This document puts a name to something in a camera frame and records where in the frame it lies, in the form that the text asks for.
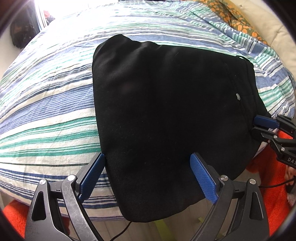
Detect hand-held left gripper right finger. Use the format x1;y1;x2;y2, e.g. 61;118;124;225
189;152;270;241

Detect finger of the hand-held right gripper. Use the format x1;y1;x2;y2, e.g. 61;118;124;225
251;125;296;154
254;115;296;137

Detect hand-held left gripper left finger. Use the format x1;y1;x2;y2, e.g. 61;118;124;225
24;152;106;241

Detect black pants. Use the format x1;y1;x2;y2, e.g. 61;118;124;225
92;34;272;223

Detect person's right hand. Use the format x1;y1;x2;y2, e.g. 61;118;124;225
285;167;296;184

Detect cream quilted pillow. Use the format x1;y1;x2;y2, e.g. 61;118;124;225
231;0;296;77

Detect striped bed blanket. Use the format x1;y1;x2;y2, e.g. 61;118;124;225
0;0;296;217

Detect orange patterned pillow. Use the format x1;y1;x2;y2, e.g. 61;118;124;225
192;0;269;44

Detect dark hanging bag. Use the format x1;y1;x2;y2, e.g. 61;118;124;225
10;3;36;49

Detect red cloth item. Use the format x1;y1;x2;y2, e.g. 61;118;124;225
43;10;55;26

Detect black cable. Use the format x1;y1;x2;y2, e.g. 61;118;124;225
258;177;292;189
110;221;135;241

